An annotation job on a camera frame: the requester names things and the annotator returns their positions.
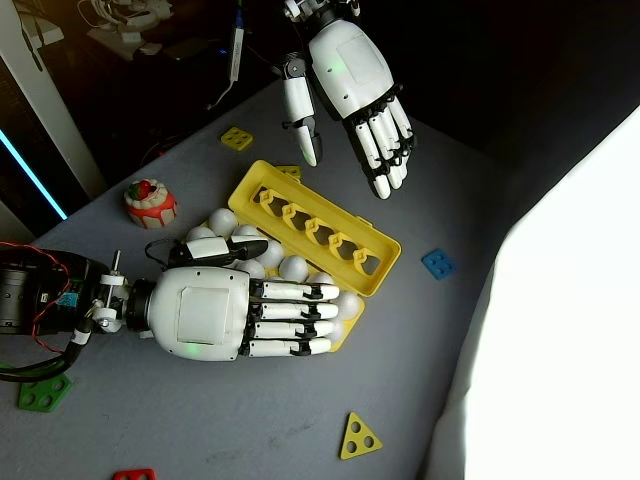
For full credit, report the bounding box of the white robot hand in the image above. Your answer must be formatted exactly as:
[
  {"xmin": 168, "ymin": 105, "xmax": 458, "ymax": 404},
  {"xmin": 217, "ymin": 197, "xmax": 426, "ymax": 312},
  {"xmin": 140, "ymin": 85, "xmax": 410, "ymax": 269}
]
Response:
[
  {"xmin": 277, "ymin": 19, "xmax": 419, "ymax": 201},
  {"xmin": 144, "ymin": 235, "xmax": 342, "ymax": 362}
]

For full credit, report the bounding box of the yellow egg carton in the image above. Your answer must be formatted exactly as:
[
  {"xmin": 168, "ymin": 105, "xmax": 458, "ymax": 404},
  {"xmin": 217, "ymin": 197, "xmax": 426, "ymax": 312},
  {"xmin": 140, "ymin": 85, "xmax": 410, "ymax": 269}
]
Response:
[{"xmin": 180, "ymin": 159, "xmax": 404, "ymax": 354}]

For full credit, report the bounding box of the grey table cloth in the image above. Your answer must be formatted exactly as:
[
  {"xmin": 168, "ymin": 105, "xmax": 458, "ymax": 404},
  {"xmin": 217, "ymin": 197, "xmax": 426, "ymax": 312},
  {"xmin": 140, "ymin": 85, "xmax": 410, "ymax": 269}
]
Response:
[{"xmin": 0, "ymin": 77, "xmax": 521, "ymax": 480}]

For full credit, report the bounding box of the toy cake with strawberry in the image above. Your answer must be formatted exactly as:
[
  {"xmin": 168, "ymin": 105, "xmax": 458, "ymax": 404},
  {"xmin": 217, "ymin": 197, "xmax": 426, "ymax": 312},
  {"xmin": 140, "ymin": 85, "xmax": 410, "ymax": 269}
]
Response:
[{"xmin": 123, "ymin": 178, "xmax": 179, "ymax": 230}]

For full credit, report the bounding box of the yellow square block with holes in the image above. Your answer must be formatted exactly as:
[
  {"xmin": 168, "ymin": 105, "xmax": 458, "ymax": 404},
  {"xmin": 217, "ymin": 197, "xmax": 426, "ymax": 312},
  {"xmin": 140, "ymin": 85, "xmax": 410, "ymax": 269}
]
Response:
[{"xmin": 220, "ymin": 126, "xmax": 255, "ymax": 151}]

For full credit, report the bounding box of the dark flat phone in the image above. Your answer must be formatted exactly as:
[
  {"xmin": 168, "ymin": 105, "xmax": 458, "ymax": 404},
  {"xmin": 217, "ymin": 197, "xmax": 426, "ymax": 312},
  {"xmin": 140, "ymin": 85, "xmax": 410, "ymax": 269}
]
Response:
[{"xmin": 164, "ymin": 38, "xmax": 209, "ymax": 61}]

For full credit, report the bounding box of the green block with holes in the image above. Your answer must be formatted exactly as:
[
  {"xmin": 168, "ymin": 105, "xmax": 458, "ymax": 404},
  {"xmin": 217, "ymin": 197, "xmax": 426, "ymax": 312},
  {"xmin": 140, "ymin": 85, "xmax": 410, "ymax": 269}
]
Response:
[{"xmin": 17, "ymin": 372, "xmax": 74, "ymax": 414}]

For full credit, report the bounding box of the yellow triangle block with holes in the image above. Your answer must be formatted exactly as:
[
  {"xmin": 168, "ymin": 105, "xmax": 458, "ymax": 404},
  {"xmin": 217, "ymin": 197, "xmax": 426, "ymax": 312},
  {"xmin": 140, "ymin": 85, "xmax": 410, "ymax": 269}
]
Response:
[{"xmin": 339, "ymin": 411, "xmax": 384, "ymax": 461}]

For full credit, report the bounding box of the cyan light strip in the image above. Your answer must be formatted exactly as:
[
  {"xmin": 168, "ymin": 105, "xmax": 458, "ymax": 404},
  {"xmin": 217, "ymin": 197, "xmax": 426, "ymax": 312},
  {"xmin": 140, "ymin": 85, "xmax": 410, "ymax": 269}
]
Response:
[{"xmin": 0, "ymin": 128, "xmax": 69, "ymax": 221}]

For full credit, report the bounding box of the blue square block with holes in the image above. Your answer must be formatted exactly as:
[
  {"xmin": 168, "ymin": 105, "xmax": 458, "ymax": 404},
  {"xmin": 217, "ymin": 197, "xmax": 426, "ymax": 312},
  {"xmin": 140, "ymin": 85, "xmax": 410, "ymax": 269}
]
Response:
[{"xmin": 421, "ymin": 248, "xmax": 457, "ymax": 281}]

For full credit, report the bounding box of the white backdrop cloth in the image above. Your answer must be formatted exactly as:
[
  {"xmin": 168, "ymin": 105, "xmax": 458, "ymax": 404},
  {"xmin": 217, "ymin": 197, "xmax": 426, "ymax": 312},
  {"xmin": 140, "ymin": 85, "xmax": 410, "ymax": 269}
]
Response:
[{"xmin": 424, "ymin": 102, "xmax": 640, "ymax": 480}]

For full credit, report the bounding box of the white cable adapter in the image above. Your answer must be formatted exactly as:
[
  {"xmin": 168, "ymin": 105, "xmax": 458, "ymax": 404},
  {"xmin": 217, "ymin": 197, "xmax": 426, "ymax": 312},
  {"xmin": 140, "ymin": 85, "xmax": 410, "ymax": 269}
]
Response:
[{"xmin": 205, "ymin": 7, "xmax": 247, "ymax": 112}]

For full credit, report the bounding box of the white headset with cables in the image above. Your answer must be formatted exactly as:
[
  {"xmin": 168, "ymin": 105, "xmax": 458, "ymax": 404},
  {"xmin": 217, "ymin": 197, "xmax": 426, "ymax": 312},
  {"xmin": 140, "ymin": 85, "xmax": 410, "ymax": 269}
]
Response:
[{"xmin": 77, "ymin": 0, "xmax": 162, "ymax": 31}]

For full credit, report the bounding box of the white post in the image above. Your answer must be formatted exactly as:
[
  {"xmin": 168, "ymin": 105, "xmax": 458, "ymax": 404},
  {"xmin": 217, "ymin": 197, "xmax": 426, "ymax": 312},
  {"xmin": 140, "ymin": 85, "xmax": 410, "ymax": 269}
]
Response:
[{"xmin": 0, "ymin": 0, "xmax": 107, "ymax": 201}]

